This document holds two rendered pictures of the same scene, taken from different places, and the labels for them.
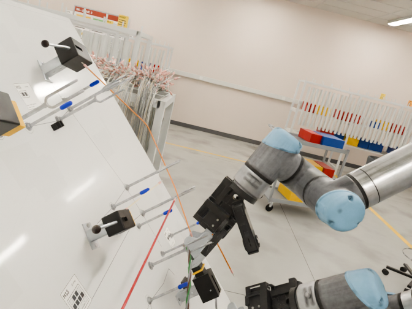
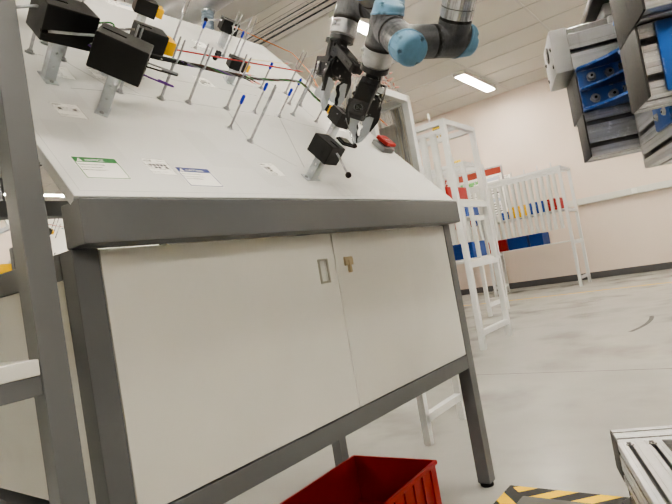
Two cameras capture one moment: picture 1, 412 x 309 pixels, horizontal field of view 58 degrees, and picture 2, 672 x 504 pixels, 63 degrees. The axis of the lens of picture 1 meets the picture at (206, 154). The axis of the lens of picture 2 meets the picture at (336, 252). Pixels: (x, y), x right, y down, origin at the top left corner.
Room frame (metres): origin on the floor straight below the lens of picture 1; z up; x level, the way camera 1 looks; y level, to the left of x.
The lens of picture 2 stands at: (-0.50, -0.96, 0.70)
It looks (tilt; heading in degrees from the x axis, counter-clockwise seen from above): 3 degrees up; 38
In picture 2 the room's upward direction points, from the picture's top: 10 degrees counter-clockwise
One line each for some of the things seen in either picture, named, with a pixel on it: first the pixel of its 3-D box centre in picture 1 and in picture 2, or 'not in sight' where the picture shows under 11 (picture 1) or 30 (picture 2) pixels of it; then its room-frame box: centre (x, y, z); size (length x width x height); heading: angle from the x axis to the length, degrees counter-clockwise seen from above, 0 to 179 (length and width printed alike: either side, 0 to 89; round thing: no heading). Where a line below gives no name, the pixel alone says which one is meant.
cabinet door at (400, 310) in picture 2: not in sight; (406, 302); (0.74, -0.18, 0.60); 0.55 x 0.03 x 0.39; 0
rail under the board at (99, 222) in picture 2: not in sight; (332, 216); (0.47, -0.20, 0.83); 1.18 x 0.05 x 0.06; 0
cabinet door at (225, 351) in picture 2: not in sight; (253, 344); (0.19, -0.18, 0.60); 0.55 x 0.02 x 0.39; 0
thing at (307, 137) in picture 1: (295, 170); not in sight; (4.71, -1.19, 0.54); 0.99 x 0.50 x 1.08; 103
